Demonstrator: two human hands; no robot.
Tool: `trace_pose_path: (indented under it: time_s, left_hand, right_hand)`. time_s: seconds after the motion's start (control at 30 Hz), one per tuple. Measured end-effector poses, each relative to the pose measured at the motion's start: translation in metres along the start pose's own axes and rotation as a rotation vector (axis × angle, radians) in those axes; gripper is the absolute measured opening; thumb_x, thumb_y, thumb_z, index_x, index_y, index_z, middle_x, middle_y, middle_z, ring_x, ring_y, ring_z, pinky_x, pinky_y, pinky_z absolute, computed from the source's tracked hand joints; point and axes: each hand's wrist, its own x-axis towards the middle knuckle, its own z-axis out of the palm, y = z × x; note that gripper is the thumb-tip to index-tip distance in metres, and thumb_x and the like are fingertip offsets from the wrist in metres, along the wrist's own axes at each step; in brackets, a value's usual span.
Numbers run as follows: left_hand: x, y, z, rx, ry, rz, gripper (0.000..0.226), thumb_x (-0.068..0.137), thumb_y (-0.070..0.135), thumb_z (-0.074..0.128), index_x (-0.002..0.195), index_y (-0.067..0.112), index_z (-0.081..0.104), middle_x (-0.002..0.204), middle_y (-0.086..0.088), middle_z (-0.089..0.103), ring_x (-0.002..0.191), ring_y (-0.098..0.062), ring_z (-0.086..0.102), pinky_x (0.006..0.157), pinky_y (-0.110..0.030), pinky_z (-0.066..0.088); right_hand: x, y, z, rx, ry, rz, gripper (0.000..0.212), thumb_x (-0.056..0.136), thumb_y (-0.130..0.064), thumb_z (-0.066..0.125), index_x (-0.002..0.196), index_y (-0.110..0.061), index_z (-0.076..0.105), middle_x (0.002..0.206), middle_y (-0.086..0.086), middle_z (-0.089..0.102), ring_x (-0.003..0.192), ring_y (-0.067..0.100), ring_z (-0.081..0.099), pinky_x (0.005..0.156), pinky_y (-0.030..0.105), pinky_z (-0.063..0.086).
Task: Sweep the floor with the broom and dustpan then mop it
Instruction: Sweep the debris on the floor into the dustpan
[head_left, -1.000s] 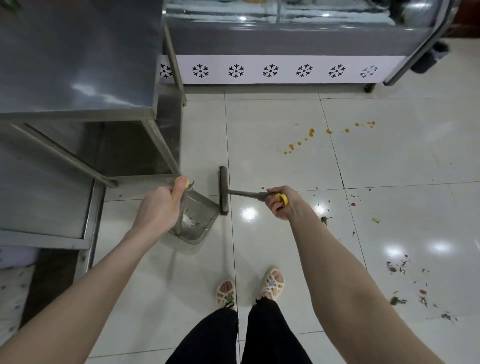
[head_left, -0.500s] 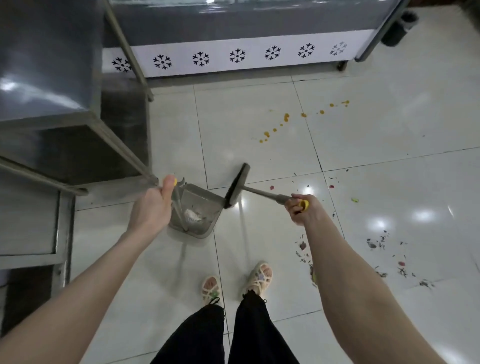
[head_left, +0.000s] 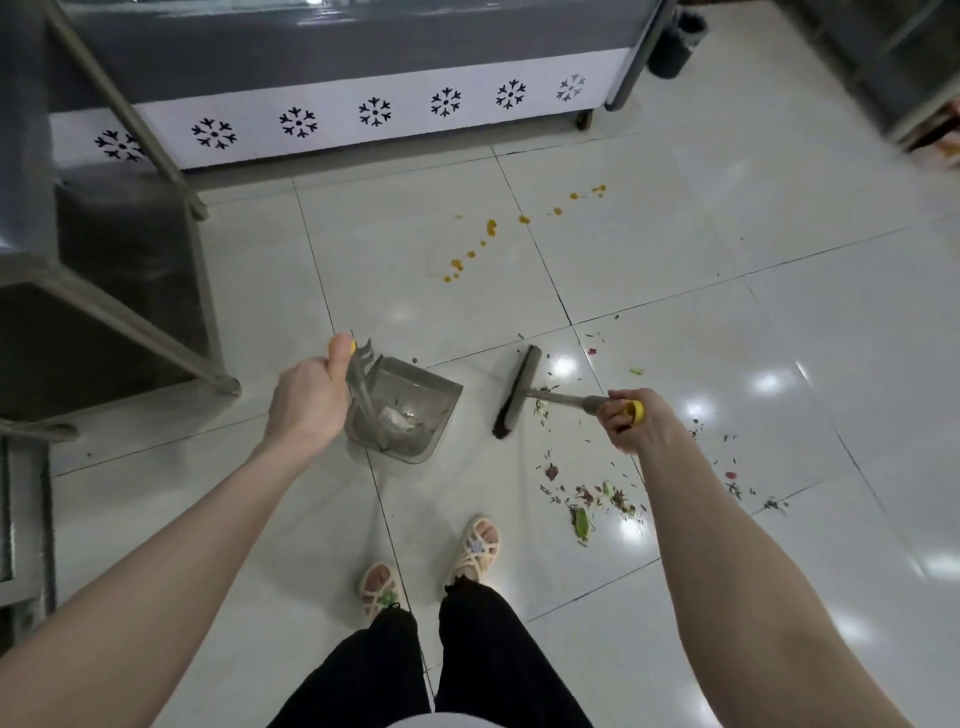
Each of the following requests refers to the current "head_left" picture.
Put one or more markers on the person's left hand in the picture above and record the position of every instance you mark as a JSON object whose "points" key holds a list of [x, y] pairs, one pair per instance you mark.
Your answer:
{"points": [[304, 401]]}

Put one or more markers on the person's right hand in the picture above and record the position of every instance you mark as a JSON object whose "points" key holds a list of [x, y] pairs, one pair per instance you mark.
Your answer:
{"points": [[652, 431]]}

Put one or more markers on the leaf debris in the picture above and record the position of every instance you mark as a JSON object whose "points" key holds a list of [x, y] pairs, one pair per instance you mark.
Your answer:
{"points": [[580, 521]]}

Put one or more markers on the grey broom with yellow cap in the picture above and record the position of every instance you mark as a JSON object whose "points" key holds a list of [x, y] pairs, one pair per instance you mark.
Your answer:
{"points": [[517, 390]]}

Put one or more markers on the person's left forearm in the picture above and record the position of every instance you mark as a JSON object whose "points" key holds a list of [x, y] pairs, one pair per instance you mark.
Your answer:
{"points": [[127, 615]]}

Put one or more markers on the person's right forearm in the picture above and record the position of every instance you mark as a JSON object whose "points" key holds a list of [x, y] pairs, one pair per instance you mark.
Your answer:
{"points": [[750, 622]]}

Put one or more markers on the person's left beige sandal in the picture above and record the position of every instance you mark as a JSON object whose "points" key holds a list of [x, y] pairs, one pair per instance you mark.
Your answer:
{"points": [[380, 589]]}

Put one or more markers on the person's beige sandal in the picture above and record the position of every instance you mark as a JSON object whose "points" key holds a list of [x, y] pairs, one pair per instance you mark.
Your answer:
{"points": [[476, 551], [380, 589]]}

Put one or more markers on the person's right beige sandal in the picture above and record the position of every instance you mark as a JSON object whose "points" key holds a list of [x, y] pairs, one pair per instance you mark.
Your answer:
{"points": [[476, 551]]}

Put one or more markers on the person's black trousers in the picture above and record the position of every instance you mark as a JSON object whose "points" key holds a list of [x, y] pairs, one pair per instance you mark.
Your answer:
{"points": [[480, 660]]}

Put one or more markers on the person's white shirt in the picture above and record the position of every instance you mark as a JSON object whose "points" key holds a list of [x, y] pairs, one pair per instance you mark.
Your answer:
{"points": [[442, 721]]}

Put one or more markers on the black trash bin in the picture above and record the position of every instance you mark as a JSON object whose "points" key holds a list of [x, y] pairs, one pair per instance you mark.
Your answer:
{"points": [[675, 45]]}

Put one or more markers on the stainless steel table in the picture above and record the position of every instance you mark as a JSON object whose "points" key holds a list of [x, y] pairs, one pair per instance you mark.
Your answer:
{"points": [[97, 262]]}

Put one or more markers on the orange liquid spill drops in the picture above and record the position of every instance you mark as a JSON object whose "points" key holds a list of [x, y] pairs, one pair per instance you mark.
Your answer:
{"points": [[490, 226]]}

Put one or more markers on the grey glass display freezer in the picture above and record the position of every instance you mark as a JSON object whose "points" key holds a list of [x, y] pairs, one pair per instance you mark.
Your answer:
{"points": [[337, 75]]}

